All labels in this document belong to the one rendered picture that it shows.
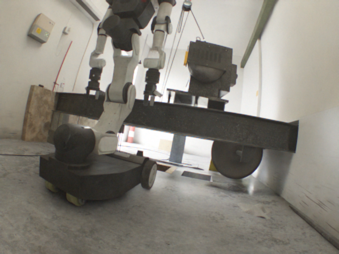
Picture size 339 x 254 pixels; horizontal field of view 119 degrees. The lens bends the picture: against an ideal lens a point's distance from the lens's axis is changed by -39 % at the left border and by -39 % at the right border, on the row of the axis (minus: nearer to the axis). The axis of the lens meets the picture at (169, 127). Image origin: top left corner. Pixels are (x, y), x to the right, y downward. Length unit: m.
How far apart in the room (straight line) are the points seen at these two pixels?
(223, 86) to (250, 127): 0.70
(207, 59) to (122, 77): 1.10
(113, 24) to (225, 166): 1.70
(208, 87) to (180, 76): 2.68
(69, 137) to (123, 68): 0.57
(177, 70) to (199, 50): 2.74
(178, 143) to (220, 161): 0.77
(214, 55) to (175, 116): 0.88
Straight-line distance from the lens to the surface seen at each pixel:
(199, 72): 1.81
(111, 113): 1.01
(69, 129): 0.73
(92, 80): 1.19
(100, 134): 0.83
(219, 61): 1.92
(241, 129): 1.44
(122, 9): 1.12
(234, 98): 4.34
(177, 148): 2.37
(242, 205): 1.14
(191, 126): 1.40
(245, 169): 1.94
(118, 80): 1.06
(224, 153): 1.87
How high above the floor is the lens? 0.39
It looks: 3 degrees up
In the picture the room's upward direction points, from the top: 10 degrees clockwise
